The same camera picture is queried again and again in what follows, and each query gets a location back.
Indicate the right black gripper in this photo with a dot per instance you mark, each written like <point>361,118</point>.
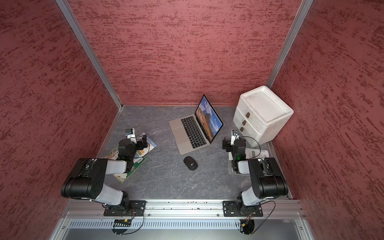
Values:
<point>227,144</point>

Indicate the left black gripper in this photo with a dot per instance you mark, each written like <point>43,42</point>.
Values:
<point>141,142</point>

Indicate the black wireless mouse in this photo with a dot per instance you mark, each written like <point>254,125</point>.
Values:
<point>190,163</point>

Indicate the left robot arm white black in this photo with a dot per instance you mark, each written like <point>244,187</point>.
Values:
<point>86,179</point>

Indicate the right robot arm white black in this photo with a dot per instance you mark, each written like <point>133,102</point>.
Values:
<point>267,180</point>

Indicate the silver open laptop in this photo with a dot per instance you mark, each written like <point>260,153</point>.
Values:
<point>197,131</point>

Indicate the colourful booklet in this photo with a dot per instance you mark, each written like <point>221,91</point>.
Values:
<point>147,147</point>

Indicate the green colourful booklet underneath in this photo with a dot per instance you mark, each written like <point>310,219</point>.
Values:
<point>137,163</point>

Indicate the white paper manual in sleeve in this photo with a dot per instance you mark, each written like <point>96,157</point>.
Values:
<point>250,153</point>

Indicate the white three-drawer storage box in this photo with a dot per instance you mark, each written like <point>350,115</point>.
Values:
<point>260,115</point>

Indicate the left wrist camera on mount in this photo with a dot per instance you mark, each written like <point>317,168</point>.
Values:
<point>130,134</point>

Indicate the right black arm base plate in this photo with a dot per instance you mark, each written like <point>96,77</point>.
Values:
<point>234,209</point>

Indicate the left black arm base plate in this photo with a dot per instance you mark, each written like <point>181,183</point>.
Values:
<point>138,207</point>

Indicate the aluminium front rail frame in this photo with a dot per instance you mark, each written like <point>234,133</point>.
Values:
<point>184,220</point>

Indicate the left aluminium corner post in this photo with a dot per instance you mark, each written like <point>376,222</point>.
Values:
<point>79,33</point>

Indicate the aluminium corner post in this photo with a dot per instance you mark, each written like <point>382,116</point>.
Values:
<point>290,38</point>
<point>79,33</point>

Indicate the right aluminium corner post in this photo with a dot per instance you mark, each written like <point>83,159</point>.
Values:
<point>290,38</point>

